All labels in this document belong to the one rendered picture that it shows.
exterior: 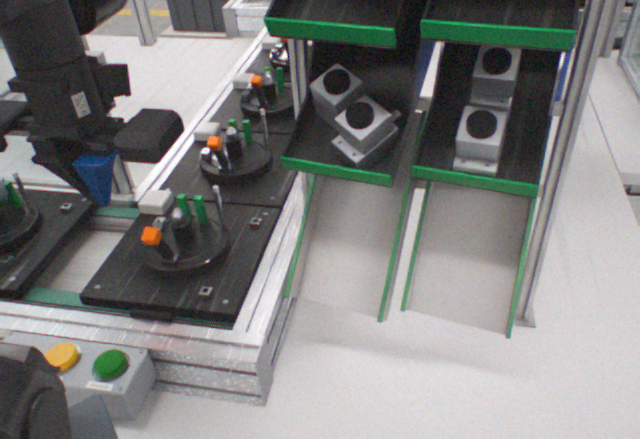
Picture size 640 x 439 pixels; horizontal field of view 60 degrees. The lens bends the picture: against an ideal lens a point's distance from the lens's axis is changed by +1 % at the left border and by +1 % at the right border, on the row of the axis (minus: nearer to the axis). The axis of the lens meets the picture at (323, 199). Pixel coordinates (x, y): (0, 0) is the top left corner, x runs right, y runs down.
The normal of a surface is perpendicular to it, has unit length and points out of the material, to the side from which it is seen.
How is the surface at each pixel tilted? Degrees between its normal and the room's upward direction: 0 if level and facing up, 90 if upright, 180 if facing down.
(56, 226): 0
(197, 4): 90
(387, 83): 25
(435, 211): 45
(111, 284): 0
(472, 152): 115
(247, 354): 0
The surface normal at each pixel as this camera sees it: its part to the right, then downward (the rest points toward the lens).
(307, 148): -0.20, -0.47
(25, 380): 0.81, -0.26
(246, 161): -0.05, -0.80
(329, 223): -0.29, -0.15
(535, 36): -0.31, 0.86
